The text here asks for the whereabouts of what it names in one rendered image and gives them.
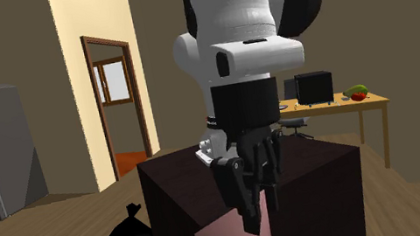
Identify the brown door frame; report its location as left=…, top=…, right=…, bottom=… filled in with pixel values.
left=79, top=26, right=158, bottom=184

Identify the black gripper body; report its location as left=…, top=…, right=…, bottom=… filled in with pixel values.
left=209, top=74, right=289, bottom=156

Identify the wooden framed window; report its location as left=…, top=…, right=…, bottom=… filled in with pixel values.
left=91, top=54, right=135, bottom=109

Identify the grey office chair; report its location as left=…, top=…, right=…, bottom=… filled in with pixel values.
left=270, top=76, right=315, bottom=146

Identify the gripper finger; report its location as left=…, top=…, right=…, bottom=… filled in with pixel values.
left=208, top=150, right=270, bottom=236
left=251, top=128, right=297, bottom=215

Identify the wooden table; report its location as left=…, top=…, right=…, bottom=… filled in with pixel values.
left=271, top=59, right=403, bottom=187

